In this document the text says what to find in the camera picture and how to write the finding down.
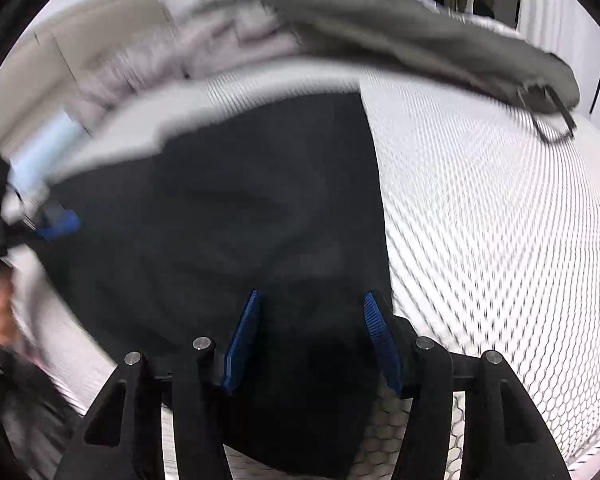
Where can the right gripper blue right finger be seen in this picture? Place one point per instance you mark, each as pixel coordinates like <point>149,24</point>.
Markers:
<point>418,369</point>

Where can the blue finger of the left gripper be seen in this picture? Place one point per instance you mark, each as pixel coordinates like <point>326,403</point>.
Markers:
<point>56,221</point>

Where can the black rectangular strap buckle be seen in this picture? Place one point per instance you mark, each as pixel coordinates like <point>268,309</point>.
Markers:
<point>550,117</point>

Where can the dark grey duvet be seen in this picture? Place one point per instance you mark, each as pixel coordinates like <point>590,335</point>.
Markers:
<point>504,67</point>

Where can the white honeycomb mattress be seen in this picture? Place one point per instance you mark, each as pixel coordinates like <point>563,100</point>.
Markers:
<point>493,238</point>

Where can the black pants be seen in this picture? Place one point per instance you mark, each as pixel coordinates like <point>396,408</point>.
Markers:
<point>283,199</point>

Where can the light grey crumpled blanket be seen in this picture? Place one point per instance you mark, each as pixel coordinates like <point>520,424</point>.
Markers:
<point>220,35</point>

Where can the white curtain right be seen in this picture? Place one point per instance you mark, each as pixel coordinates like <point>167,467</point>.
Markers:
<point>565,28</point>

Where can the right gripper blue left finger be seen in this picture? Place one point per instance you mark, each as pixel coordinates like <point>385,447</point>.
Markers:
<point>202,384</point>

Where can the light blue bolster pillow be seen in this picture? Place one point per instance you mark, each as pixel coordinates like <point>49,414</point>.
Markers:
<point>43,151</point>

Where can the beige upholstered headboard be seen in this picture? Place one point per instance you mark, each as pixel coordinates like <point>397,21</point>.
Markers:
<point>45,64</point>

